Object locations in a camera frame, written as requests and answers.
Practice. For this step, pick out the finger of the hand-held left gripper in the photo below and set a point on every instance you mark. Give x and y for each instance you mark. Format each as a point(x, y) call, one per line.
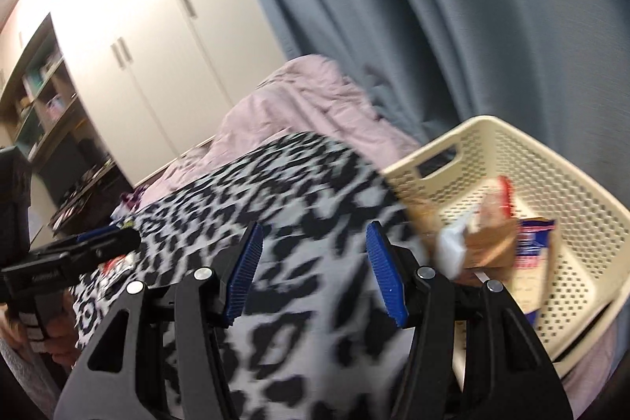
point(93, 250)
point(98, 232)

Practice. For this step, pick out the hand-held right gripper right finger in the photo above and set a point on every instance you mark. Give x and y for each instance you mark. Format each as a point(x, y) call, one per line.
point(386, 277)

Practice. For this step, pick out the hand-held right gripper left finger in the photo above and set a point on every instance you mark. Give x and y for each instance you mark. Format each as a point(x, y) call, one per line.
point(242, 277)

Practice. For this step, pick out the brown red snack packet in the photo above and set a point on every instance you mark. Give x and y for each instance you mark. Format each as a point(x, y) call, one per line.
point(492, 228)

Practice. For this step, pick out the blue red snack packet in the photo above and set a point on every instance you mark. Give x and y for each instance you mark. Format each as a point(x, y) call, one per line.
point(534, 252)

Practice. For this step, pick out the cream perforated plastic basket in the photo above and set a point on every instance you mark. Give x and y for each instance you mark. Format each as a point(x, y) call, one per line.
point(566, 184)

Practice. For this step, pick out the person's left hand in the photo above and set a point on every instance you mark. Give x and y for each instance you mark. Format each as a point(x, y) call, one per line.
point(61, 331)

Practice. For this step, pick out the small red packet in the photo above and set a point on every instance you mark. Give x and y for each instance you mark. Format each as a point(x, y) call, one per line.
point(117, 263)

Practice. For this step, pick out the dark low cabinet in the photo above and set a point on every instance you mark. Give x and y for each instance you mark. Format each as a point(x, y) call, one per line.
point(81, 196)

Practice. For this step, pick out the purple cloth item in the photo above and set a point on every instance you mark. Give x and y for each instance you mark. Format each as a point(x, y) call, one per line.
point(130, 198)

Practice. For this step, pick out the wooden open shelf unit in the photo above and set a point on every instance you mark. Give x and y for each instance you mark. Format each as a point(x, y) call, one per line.
point(47, 115)

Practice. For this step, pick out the black white leopard print blanket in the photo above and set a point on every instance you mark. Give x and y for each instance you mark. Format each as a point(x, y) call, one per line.
point(305, 203)

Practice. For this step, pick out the teal storage box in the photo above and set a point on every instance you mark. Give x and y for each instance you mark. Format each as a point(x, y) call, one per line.
point(33, 78)

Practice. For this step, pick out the white wardrobe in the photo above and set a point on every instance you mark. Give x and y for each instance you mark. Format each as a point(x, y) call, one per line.
point(147, 56)

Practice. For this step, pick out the pink duvet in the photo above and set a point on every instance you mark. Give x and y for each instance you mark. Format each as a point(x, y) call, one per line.
point(305, 105)

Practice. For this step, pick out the pink cloth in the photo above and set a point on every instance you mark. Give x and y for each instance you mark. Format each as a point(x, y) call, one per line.
point(590, 375)

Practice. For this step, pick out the grey blue curtain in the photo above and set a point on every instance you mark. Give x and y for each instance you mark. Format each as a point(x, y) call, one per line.
point(418, 6)

